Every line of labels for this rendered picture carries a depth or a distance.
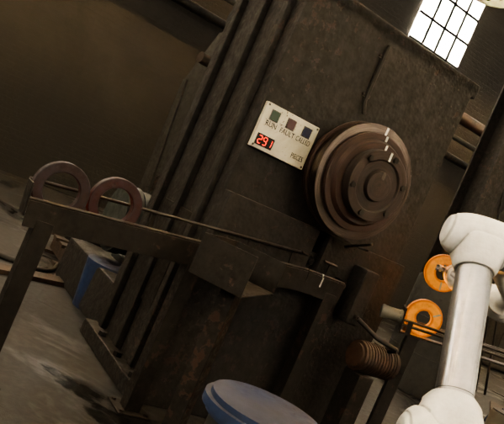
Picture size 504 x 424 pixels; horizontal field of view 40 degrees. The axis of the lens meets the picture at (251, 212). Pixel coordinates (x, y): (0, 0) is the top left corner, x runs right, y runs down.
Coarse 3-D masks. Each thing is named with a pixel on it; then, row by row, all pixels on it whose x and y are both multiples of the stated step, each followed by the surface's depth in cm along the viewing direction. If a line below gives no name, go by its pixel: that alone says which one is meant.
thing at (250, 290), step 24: (216, 240) 217; (192, 264) 219; (216, 264) 216; (240, 264) 213; (264, 264) 237; (240, 288) 211; (264, 288) 236; (216, 312) 227; (216, 336) 226; (192, 360) 228; (192, 384) 226; (168, 408) 228; (192, 408) 231
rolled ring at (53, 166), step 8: (40, 168) 216; (48, 168) 215; (56, 168) 216; (64, 168) 217; (72, 168) 218; (80, 168) 220; (40, 176) 214; (48, 176) 215; (80, 176) 220; (40, 184) 215; (80, 184) 221; (88, 184) 222; (32, 192) 214; (40, 192) 215; (80, 192) 221; (88, 192) 222; (80, 200) 222; (80, 208) 222
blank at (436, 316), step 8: (416, 304) 285; (424, 304) 285; (432, 304) 285; (408, 312) 285; (416, 312) 285; (432, 312) 285; (440, 312) 285; (432, 320) 285; (440, 320) 285; (424, 328) 285; (424, 336) 285
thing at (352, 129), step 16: (352, 128) 262; (368, 128) 266; (384, 128) 269; (336, 144) 260; (400, 144) 275; (320, 160) 259; (320, 176) 260; (320, 192) 262; (320, 208) 264; (400, 208) 282; (336, 224) 269; (384, 224) 280
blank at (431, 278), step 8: (440, 256) 285; (448, 256) 285; (432, 264) 285; (440, 264) 285; (448, 264) 285; (424, 272) 287; (432, 272) 285; (432, 280) 285; (440, 280) 285; (432, 288) 286; (440, 288) 285; (448, 288) 285
